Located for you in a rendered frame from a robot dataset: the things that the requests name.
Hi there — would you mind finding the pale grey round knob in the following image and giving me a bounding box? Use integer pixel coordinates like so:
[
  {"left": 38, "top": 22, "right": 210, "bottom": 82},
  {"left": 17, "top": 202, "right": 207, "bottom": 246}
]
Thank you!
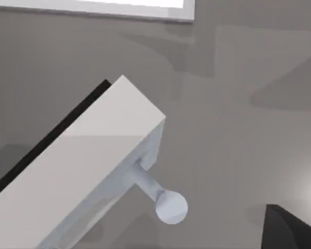
[{"left": 131, "top": 160, "right": 189, "bottom": 225}]

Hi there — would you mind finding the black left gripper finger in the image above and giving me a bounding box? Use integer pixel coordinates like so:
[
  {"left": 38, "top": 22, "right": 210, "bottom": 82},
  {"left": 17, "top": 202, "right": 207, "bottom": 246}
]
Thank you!
[{"left": 261, "top": 204, "right": 311, "bottom": 249}]

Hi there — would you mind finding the grey cabinet with dark inside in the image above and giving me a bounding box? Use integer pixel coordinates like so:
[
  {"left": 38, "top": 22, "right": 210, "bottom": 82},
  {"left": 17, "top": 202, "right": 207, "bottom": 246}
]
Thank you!
[{"left": 0, "top": 79, "right": 112, "bottom": 203}]

